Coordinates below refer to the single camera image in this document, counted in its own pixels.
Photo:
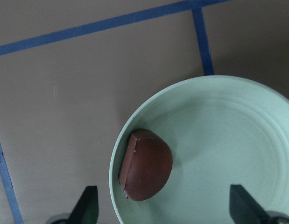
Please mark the brown half-round bun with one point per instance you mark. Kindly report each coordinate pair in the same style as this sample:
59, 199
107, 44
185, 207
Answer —
146, 165

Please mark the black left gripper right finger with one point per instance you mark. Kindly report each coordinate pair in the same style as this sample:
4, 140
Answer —
244, 209

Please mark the light green round plate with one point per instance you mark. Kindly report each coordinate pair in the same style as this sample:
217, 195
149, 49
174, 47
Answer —
222, 130

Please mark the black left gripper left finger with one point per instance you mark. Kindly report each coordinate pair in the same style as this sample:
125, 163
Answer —
86, 209

